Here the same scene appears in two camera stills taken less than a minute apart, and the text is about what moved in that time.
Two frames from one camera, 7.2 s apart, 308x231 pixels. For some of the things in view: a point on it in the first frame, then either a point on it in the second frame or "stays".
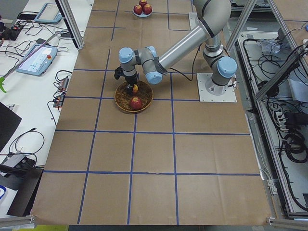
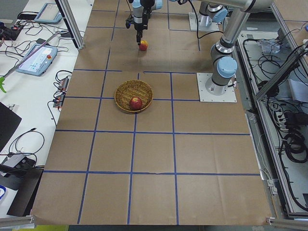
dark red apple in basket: (135, 103) stays
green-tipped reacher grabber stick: (2, 79) stays
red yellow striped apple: (135, 88) → (144, 45)
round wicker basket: (122, 98) stays
